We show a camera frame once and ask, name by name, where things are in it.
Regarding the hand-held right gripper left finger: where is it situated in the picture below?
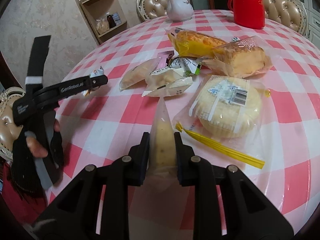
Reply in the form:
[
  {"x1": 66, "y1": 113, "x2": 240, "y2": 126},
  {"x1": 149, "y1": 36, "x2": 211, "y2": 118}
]
[{"x1": 32, "y1": 131, "x2": 152, "y2": 240}]

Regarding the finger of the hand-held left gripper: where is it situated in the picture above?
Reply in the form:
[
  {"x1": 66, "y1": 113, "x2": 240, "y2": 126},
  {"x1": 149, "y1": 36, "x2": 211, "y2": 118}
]
[{"x1": 85, "y1": 74, "x2": 109, "y2": 93}]

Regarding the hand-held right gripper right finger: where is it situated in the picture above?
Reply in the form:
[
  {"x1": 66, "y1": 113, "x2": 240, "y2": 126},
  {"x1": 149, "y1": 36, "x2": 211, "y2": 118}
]
[{"x1": 174, "y1": 131, "x2": 295, "y2": 240}]

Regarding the small silver snack packet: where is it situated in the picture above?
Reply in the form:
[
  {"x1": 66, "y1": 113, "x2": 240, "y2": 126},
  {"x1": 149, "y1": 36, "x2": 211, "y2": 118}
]
[{"x1": 89, "y1": 66, "x2": 104, "y2": 78}]

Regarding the long clear biscuit stick packet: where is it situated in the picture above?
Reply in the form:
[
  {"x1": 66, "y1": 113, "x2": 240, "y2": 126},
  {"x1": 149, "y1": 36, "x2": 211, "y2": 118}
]
[{"x1": 130, "y1": 96, "x2": 198, "y2": 240}]

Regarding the clear bag of snacks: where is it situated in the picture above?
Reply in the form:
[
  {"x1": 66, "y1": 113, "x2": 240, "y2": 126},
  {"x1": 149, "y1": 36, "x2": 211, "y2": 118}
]
[{"x1": 96, "y1": 19, "x2": 111, "y2": 35}]

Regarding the person's left hand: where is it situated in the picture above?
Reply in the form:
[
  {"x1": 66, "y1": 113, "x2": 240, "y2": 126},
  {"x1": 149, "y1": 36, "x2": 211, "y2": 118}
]
[{"x1": 11, "y1": 129, "x2": 49, "y2": 193}]

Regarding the clear round pastry packet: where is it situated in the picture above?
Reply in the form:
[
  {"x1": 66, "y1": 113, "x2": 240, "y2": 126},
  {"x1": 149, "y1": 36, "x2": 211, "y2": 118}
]
[{"x1": 119, "y1": 59, "x2": 157, "y2": 92}]

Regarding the ornate tufted beige chair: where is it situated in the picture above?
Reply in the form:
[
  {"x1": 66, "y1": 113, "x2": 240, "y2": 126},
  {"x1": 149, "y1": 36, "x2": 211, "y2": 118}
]
[
  {"x1": 258, "y1": 0, "x2": 308, "y2": 37},
  {"x1": 0, "y1": 87, "x2": 28, "y2": 161},
  {"x1": 136, "y1": 0, "x2": 181, "y2": 22}
]

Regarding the brown bottle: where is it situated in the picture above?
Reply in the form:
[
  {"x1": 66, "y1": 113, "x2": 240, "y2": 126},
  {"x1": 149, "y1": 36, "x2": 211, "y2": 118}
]
[{"x1": 106, "y1": 12, "x2": 117, "y2": 29}]

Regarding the small pink snack packet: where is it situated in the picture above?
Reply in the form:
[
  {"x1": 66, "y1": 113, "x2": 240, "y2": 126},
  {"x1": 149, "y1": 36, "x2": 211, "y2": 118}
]
[{"x1": 156, "y1": 50, "x2": 175, "y2": 71}]

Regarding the white pastry packet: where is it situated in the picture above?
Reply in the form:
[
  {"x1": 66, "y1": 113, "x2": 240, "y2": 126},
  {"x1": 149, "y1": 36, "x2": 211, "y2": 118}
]
[{"x1": 142, "y1": 69, "x2": 194, "y2": 98}]

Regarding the round white cake packet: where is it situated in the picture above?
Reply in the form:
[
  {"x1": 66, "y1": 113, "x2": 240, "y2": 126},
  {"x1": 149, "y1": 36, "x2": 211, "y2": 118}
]
[{"x1": 174, "y1": 74, "x2": 272, "y2": 170}]

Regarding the wooden corner shelf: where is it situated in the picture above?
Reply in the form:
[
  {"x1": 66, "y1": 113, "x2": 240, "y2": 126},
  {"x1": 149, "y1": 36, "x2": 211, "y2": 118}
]
[{"x1": 67, "y1": 0, "x2": 128, "y2": 46}]

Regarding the yellow floss bread packet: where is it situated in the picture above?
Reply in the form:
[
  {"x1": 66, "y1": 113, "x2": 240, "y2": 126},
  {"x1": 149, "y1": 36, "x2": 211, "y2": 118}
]
[{"x1": 166, "y1": 27, "x2": 227, "y2": 58}]

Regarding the person's red garment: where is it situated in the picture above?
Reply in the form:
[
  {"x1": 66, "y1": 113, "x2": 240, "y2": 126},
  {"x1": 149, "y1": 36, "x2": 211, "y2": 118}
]
[{"x1": 1, "y1": 161, "x2": 50, "y2": 221}]

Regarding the white ceramic teapot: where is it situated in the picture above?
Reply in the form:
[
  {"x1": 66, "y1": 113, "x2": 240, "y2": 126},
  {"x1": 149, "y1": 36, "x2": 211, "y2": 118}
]
[{"x1": 166, "y1": 0, "x2": 194, "y2": 22}]

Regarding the sponge cake slice packet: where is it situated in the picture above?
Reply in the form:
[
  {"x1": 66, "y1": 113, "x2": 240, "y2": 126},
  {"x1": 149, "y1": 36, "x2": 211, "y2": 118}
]
[{"x1": 201, "y1": 36, "x2": 272, "y2": 78}]

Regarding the red thermos jug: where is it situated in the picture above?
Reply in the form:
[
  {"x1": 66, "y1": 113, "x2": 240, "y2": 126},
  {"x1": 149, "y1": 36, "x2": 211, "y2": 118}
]
[{"x1": 228, "y1": 0, "x2": 266, "y2": 29}]

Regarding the white cabinet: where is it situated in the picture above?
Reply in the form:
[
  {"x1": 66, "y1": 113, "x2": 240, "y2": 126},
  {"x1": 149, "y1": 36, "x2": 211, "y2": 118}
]
[{"x1": 302, "y1": 0, "x2": 320, "y2": 41}]

